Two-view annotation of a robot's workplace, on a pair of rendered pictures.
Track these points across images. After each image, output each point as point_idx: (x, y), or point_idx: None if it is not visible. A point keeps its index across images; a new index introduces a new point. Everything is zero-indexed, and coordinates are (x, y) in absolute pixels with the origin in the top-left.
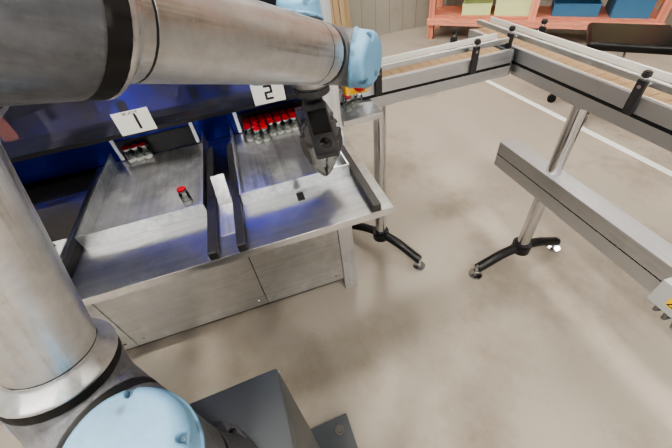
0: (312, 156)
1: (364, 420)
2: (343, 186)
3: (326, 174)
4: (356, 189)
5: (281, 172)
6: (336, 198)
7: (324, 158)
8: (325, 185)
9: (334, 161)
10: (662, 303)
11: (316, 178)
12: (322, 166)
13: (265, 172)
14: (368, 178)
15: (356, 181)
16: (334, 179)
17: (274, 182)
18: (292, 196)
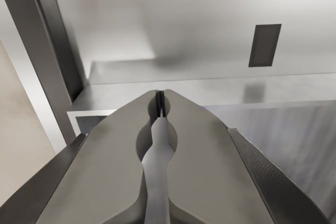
0: (235, 166)
1: None
2: (114, 42)
3: (161, 90)
4: (69, 8)
5: (268, 156)
6: None
7: (147, 168)
8: (171, 68)
9: (111, 118)
10: None
11: (197, 92)
12: (175, 110)
13: (304, 167)
14: (24, 51)
15: (59, 37)
16: (137, 83)
17: (304, 128)
18: (287, 55)
